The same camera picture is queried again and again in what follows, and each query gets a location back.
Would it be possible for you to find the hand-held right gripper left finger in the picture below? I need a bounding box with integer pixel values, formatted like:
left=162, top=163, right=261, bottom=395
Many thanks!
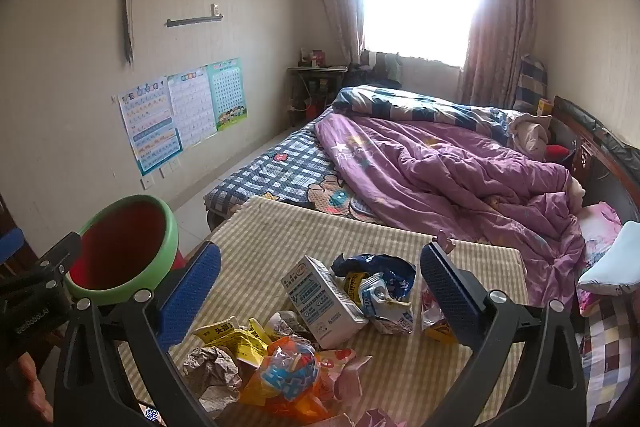
left=52, top=241, right=223, bottom=427

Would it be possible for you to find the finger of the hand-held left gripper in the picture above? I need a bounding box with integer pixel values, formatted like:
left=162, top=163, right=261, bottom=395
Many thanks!
left=0, top=228, right=26, bottom=267
left=31, top=232, right=83, bottom=283

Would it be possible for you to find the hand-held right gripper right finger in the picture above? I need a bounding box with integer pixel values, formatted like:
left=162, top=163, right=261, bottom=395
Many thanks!
left=419, top=241, right=587, bottom=427

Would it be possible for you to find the crushed blue white carton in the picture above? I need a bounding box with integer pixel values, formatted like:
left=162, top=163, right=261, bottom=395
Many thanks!
left=357, top=274, right=416, bottom=335

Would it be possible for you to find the red bin with green rim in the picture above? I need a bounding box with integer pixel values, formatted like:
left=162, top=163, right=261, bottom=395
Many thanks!
left=62, top=194, right=188, bottom=308

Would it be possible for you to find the dark blue snack wrapper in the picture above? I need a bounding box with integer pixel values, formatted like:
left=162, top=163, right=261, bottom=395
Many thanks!
left=332, top=253, right=417, bottom=303

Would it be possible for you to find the yellow biscuit wrapper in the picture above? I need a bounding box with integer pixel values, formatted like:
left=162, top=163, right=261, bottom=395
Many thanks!
left=342, top=271, right=368, bottom=308

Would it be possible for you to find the white paper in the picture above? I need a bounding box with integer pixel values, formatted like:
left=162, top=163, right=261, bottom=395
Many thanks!
left=264, top=311, right=316, bottom=343

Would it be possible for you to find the white milk carton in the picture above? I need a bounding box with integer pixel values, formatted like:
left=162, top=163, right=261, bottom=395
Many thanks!
left=280, top=254, right=371, bottom=350

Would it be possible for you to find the person's left hand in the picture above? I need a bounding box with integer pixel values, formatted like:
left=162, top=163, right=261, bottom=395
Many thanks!
left=15, top=351, right=55, bottom=425

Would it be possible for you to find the crumpled yellow packet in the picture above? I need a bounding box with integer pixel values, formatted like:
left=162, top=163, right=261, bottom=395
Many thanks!
left=192, top=318, right=271, bottom=368

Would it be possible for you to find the crumpled grey paper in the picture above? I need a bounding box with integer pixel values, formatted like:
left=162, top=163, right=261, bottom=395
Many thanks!
left=182, top=346, right=243, bottom=418

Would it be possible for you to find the purple duvet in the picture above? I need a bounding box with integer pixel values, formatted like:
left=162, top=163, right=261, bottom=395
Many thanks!
left=315, top=112, right=586, bottom=308

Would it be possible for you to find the orange plastic wrapper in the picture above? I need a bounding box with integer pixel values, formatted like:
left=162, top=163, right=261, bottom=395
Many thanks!
left=240, top=336, right=341, bottom=423

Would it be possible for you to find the beige striped table cover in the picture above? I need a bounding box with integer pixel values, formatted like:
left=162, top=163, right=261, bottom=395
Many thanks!
left=135, top=194, right=531, bottom=427

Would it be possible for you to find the blue plaid bed sheet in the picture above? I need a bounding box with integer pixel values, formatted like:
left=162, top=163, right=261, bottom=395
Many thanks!
left=204, top=107, right=391, bottom=224

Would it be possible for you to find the light blue pillow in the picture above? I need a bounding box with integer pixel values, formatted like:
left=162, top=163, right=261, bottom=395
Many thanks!
left=577, top=221, right=640, bottom=298

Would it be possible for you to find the pink printed pillow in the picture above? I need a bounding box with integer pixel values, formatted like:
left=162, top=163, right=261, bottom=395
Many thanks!
left=577, top=202, right=623, bottom=308

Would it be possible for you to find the checkered patchwork sheet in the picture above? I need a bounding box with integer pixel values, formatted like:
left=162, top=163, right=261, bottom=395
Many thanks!
left=580, top=297, right=640, bottom=423

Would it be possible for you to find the cream clothes pile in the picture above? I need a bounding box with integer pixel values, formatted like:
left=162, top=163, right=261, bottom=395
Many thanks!
left=507, top=112, right=553, bottom=158

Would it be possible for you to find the blue patchwork quilt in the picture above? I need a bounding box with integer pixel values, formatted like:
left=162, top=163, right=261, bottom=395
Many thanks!
left=332, top=86, right=511, bottom=142

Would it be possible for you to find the dark wooden headboard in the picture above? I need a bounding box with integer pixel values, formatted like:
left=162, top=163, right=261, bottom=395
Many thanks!
left=552, top=96, right=640, bottom=228

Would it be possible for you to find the plaid folded cushion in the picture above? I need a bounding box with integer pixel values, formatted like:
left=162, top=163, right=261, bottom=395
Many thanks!
left=515, top=56, right=549, bottom=112

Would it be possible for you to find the dark clothes pile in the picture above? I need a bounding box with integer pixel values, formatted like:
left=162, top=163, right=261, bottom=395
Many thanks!
left=348, top=51, right=405, bottom=90

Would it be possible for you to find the small dark desk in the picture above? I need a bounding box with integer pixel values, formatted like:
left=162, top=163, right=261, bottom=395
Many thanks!
left=286, top=63, right=349, bottom=112

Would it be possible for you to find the blue chart wall poster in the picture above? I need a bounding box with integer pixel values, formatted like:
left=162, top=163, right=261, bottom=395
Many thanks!
left=117, top=76, right=183, bottom=176

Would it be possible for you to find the white chart wall poster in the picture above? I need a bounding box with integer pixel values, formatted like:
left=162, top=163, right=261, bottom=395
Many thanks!
left=166, top=66, right=218, bottom=150

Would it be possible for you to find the green chart wall poster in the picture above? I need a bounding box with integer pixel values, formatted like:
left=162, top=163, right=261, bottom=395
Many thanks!
left=206, top=58, right=249, bottom=132

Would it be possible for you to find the dark hanging wall strip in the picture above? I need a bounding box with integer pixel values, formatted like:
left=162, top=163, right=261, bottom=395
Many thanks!
left=111, top=0, right=136, bottom=68

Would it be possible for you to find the dark wall rail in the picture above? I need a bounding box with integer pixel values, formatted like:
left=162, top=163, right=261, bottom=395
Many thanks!
left=166, top=13, right=224, bottom=28

